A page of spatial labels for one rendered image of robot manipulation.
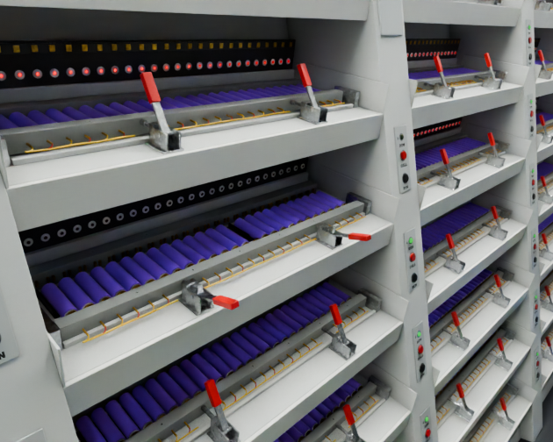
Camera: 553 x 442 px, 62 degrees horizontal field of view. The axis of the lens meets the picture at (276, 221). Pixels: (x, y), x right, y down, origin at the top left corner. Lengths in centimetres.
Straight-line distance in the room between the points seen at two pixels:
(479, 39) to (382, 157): 74
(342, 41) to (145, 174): 50
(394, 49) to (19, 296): 70
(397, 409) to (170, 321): 60
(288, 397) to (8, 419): 40
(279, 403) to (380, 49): 60
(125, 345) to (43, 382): 9
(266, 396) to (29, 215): 44
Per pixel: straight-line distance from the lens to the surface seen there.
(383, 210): 88
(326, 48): 92
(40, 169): 51
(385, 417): 102
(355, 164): 90
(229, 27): 88
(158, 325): 58
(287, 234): 72
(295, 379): 78
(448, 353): 122
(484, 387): 147
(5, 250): 48
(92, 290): 61
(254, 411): 73
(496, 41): 151
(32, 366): 51
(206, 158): 57
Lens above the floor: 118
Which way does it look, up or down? 13 degrees down
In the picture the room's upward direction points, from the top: 9 degrees counter-clockwise
